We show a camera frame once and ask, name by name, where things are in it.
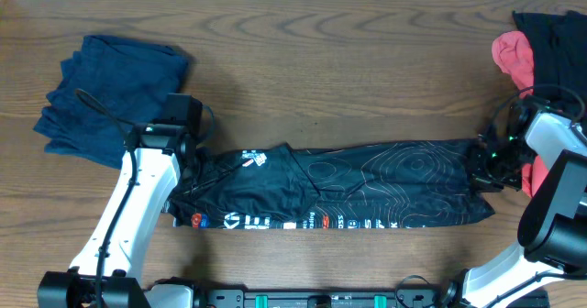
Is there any black orange patterned jersey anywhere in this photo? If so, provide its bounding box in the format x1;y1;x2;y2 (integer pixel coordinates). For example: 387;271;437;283
162;139;494;230

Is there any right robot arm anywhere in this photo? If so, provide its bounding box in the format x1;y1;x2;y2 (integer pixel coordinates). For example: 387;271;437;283
437;95;586;307

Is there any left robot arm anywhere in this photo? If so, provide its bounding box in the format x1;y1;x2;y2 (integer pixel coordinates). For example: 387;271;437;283
37;93;203;308

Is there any red orange garment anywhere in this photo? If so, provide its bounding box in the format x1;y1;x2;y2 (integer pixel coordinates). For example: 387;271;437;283
492;31;548;197

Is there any plain black shirt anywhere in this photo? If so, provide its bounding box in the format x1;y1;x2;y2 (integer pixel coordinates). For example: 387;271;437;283
513;11;586;116

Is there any folded navy blue garment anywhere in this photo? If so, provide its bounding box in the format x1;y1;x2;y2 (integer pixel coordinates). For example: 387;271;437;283
33;35;190;169

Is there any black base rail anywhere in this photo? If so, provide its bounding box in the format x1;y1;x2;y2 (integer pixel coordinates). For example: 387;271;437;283
206;289;437;308

